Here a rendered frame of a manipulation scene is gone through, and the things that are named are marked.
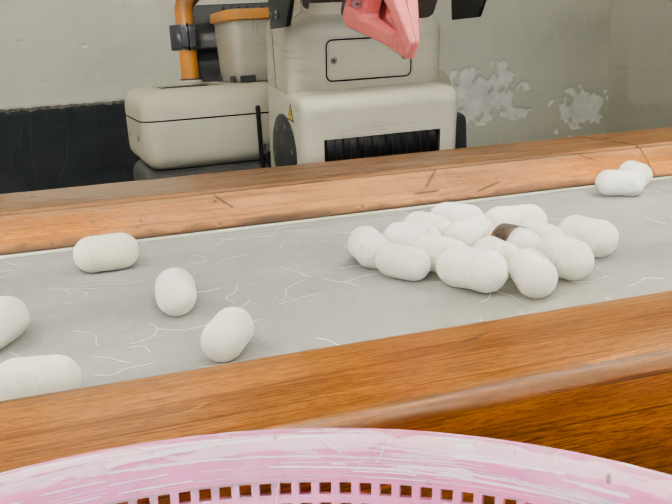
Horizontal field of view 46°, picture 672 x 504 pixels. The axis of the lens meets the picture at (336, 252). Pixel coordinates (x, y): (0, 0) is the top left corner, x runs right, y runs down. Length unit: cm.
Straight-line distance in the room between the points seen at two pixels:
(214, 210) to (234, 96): 73
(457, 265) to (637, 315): 12
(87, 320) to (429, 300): 16
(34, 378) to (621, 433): 19
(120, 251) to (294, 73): 61
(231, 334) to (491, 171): 36
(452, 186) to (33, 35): 189
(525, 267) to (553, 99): 258
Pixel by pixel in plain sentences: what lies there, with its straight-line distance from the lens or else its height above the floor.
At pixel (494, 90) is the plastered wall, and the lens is 281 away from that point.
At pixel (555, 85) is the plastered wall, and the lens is 295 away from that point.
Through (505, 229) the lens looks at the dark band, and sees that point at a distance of 43.
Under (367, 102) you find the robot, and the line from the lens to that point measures 103.
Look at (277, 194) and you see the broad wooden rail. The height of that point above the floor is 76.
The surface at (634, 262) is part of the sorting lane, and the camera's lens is 44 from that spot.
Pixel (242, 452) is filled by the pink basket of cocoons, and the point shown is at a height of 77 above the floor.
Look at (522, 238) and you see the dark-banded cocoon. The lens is 42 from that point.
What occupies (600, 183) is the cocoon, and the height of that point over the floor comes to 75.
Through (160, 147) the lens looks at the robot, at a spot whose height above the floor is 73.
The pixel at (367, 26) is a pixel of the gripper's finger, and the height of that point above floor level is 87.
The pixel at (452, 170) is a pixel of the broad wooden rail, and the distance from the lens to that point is 62.
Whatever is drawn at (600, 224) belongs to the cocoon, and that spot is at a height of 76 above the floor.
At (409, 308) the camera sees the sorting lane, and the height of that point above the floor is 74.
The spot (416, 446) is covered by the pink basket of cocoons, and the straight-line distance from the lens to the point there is 19.
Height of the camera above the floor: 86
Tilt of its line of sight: 14 degrees down
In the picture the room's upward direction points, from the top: 3 degrees counter-clockwise
